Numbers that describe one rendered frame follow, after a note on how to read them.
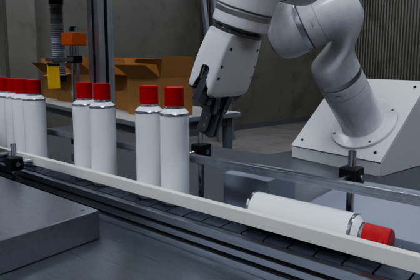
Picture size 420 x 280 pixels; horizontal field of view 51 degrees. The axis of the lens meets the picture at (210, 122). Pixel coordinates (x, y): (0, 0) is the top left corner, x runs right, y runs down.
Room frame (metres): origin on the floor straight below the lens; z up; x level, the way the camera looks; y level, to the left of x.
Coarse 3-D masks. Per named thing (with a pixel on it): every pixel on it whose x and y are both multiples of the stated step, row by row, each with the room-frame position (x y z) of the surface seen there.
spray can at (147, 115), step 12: (144, 96) 0.78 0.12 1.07; (156, 96) 0.79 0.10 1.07; (144, 108) 0.78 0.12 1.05; (156, 108) 0.79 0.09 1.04; (144, 120) 0.77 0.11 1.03; (156, 120) 0.78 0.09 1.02; (144, 132) 0.77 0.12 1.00; (156, 132) 0.78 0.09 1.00; (144, 144) 0.77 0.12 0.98; (156, 144) 0.78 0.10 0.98; (144, 156) 0.77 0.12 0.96; (156, 156) 0.78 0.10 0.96; (144, 168) 0.77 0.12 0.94; (156, 168) 0.78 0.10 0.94; (144, 180) 0.77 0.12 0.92; (156, 180) 0.78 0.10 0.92
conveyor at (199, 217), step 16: (0, 160) 1.10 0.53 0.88; (48, 176) 0.95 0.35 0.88; (64, 176) 0.94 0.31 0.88; (112, 192) 0.82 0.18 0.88; (128, 192) 0.82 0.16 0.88; (160, 208) 0.73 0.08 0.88; (176, 208) 0.73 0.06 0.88; (208, 224) 0.66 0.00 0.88; (224, 224) 0.65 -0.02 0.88; (240, 224) 0.65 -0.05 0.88; (272, 240) 0.59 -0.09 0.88; (288, 240) 0.59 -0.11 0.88; (320, 256) 0.54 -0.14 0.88; (336, 256) 0.54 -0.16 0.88; (352, 256) 0.54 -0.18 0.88; (368, 272) 0.50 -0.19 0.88; (384, 272) 0.50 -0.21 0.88; (400, 272) 0.50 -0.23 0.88
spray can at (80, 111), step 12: (84, 84) 0.91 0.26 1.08; (84, 96) 0.91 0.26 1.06; (72, 108) 0.91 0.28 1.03; (84, 108) 0.90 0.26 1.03; (72, 120) 0.92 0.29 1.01; (84, 120) 0.90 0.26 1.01; (84, 132) 0.90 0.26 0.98; (84, 144) 0.90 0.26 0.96; (84, 156) 0.90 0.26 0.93; (84, 180) 0.90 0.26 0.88
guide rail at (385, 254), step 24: (48, 168) 0.94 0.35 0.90; (72, 168) 0.88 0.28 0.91; (144, 192) 0.75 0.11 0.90; (168, 192) 0.71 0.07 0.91; (216, 216) 0.65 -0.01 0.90; (240, 216) 0.62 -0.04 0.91; (264, 216) 0.59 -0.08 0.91; (312, 240) 0.55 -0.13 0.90; (336, 240) 0.53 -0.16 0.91; (360, 240) 0.51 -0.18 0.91; (408, 264) 0.47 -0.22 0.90
